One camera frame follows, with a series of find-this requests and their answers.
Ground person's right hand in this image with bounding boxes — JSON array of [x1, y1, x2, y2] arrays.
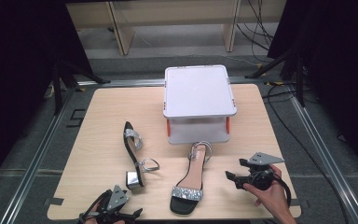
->
[[242, 164, 294, 217]]

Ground metal floor rail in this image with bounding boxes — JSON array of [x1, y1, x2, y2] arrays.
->
[[0, 87, 76, 224], [287, 87, 358, 224]]

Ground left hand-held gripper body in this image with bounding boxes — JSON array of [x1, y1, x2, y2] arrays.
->
[[96, 185, 131, 224]]

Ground bundle of black cables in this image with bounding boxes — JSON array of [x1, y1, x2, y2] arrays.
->
[[236, 0, 276, 64]]

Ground black floor cable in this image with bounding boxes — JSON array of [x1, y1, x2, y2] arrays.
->
[[261, 83, 352, 224]]

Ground black tape strip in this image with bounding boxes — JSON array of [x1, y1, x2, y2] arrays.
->
[[44, 197, 65, 207]]

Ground beige wooden desk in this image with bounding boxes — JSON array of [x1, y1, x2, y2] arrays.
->
[[65, 0, 287, 57]]

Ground black stand legs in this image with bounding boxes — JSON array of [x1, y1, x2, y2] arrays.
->
[[51, 58, 112, 117], [244, 46, 308, 108]]

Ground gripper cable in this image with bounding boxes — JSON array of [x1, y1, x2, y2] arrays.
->
[[272, 172, 294, 208], [78, 189, 114, 224]]

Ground black silver strap heeled sandal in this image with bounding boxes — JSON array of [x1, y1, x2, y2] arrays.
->
[[122, 120, 161, 191], [169, 140, 213, 216]]

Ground white two-tier shoe rack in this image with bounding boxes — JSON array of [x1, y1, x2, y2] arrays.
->
[[162, 63, 239, 146]]

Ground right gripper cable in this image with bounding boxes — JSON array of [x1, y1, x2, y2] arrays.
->
[[272, 172, 294, 208]]

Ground person's left hand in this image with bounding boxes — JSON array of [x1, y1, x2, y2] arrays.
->
[[83, 217, 126, 224]]

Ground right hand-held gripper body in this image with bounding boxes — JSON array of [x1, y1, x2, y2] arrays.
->
[[241, 151, 285, 191]]

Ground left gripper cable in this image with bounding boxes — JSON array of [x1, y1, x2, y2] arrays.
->
[[78, 189, 114, 224]]

